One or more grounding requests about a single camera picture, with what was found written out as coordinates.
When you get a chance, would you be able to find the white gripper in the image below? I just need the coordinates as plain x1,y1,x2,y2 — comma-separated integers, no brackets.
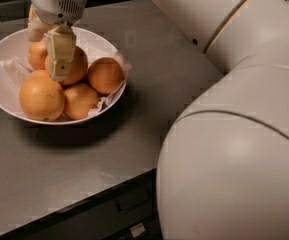
27,0,87,82

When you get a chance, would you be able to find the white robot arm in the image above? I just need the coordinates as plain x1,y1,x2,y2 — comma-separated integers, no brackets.
152,0,289,240

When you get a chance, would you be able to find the back left orange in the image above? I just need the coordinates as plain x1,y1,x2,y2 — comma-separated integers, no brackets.
27,39,48,70

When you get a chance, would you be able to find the small middle left orange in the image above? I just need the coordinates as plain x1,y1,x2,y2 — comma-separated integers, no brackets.
27,70,49,80

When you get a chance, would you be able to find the top centre orange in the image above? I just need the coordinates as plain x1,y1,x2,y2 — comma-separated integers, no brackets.
44,45,89,87

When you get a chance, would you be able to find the white paper liner in bowl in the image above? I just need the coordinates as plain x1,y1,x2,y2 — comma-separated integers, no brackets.
0,40,131,125

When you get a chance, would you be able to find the front left orange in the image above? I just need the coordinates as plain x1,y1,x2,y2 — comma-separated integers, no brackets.
19,76,65,121

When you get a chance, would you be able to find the right orange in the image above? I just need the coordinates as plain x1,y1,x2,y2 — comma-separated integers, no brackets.
87,57,124,95

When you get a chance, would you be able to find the front centre orange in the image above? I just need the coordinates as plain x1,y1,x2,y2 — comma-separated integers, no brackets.
63,83,99,120

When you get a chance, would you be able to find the dark upper drawer front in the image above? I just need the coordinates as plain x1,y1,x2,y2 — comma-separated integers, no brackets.
0,170,158,240

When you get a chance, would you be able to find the dark drawer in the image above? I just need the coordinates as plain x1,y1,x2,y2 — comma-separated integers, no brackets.
104,214,163,240
0,170,158,240

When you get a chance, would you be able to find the dark lower drawer front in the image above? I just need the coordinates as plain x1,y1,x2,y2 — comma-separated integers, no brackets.
104,214,163,240

